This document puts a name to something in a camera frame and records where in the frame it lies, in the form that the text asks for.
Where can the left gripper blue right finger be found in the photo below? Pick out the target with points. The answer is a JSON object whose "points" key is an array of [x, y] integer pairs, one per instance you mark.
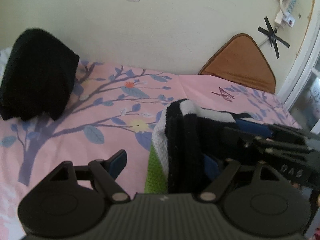
{"points": [[219, 180]]}

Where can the green black white knit sweater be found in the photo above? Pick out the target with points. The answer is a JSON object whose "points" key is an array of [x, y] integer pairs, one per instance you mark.
{"points": [[186, 145]]}

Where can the black folded garment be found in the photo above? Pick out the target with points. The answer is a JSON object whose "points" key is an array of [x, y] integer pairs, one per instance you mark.
{"points": [[39, 77]]}

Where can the pink floral bed sheet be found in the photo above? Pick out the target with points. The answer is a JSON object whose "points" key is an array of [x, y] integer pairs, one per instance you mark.
{"points": [[112, 107]]}

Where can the brown cushion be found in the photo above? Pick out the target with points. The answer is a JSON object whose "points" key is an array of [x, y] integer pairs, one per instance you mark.
{"points": [[241, 61]]}

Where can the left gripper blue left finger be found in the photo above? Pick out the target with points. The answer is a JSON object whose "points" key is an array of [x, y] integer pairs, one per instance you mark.
{"points": [[105, 173]]}

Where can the white window frame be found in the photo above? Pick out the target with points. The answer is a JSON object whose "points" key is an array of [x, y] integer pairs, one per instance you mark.
{"points": [[300, 92]]}

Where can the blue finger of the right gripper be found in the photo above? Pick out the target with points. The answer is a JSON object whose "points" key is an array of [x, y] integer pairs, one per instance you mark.
{"points": [[254, 128]]}

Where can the white power strip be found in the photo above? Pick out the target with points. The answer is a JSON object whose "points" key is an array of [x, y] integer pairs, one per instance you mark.
{"points": [[284, 16]]}

